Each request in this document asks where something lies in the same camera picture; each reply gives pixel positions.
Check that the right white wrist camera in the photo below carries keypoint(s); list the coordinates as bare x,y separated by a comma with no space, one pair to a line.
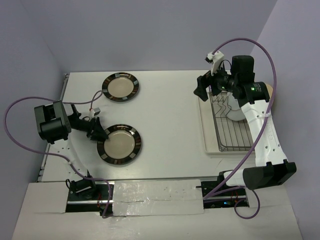
215,59

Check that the black rim plate rear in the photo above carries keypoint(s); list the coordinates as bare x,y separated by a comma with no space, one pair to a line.
120,87

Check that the red and teal floral plate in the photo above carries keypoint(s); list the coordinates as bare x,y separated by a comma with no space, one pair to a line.
234,112

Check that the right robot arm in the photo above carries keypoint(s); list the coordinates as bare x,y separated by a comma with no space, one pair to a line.
272,167

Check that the white drain tray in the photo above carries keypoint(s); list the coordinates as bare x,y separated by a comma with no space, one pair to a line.
208,130

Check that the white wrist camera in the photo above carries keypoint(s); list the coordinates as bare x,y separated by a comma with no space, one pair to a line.
215,59
94,112

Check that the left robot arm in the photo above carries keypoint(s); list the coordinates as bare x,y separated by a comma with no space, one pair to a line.
53,124

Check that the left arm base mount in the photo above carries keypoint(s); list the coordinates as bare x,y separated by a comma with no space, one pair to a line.
87,196

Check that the silver tape sheet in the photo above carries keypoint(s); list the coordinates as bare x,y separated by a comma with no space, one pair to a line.
157,198

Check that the black rim plate front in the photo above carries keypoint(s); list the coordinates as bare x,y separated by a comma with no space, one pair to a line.
123,145

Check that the black rim plate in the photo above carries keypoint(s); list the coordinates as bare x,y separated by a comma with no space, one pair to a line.
123,145
120,87

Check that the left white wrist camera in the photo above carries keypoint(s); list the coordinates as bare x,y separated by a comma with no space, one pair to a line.
94,112

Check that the black wire dish rack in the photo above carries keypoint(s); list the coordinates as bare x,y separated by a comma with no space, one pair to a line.
232,136

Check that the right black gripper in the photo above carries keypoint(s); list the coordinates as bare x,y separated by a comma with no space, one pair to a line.
203,82

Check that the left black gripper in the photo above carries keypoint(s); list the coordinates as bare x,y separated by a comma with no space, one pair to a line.
96,129

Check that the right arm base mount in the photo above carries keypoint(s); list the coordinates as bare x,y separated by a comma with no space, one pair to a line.
227,198

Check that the beige bird plate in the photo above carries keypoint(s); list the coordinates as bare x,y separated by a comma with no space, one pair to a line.
270,93

